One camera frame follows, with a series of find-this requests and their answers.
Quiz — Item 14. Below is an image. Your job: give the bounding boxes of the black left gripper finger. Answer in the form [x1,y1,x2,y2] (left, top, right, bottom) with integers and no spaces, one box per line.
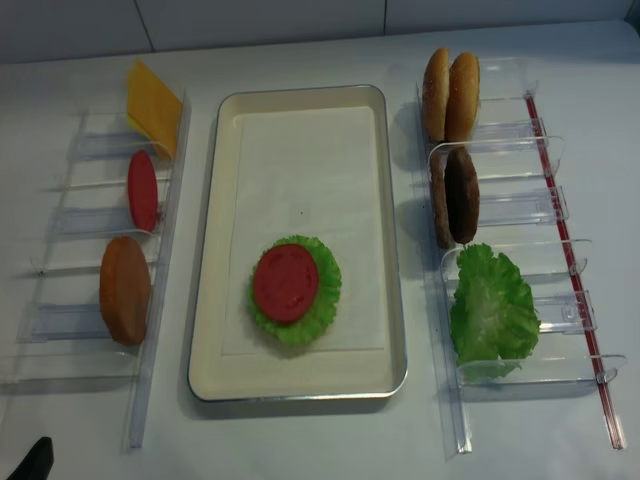
[7,436,53,480]

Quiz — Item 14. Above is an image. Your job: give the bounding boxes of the red tomato slice in rack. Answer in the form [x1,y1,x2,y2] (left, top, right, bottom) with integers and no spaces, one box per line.
[127,150,158,232]

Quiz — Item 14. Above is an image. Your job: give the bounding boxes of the green lettuce leaf on tray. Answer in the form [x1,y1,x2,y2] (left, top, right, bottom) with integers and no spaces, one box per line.
[247,235,342,347]

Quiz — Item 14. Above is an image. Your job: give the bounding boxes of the red tomato slice on tray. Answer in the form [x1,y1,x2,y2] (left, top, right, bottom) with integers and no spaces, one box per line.
[252,243,319,325]

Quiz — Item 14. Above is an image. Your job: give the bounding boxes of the yellow cheese slices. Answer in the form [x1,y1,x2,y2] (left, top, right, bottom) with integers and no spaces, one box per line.
[127,59,183,161]

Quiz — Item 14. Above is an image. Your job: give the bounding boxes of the green lettuce leaf in rack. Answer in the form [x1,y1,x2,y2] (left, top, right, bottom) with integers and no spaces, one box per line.
[450,244,540,382]

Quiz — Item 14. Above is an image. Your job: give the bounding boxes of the dark brown meat patty right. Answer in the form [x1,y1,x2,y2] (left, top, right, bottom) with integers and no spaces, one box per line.
[444,147,480,244]

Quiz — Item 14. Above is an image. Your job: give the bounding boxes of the cream rectangular metal tray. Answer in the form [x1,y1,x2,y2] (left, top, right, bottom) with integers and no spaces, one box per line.
[188,85,407,402]

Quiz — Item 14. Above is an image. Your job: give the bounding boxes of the brown bun half left rack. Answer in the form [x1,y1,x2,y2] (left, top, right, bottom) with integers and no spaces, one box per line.
[99,236,151,346]

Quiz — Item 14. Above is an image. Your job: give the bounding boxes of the clear acrylic left rack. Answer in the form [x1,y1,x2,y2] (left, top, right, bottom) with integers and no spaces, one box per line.
[1,102,191,448]

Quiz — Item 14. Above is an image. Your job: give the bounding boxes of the clear acrylic rack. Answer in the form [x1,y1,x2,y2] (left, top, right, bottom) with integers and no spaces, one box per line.
[1,102,191,448]
[387,58,626,456]

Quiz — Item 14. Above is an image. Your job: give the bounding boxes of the white paper tray liner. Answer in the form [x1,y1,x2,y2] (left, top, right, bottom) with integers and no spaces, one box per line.
[223,107,388,354]

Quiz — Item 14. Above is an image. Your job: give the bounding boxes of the clear acrylic right rack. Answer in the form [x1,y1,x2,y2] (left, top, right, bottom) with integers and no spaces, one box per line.
[387,58,626,456]

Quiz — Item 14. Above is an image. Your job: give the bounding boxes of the sesame bun half left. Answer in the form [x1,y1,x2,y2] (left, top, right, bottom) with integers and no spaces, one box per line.
[422,48,449,142]

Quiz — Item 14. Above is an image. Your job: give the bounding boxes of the sesame bun half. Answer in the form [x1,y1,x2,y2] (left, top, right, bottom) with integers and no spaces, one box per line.
[445,52,480,142]
[422,48,449,142]

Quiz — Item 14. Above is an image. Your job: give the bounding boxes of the sesame bun half right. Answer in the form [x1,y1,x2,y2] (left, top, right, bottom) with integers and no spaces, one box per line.
[445,52,480,142]

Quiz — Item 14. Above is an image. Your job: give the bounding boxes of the red strip on right rack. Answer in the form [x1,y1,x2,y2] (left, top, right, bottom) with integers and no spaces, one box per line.
[524,91,626,450]

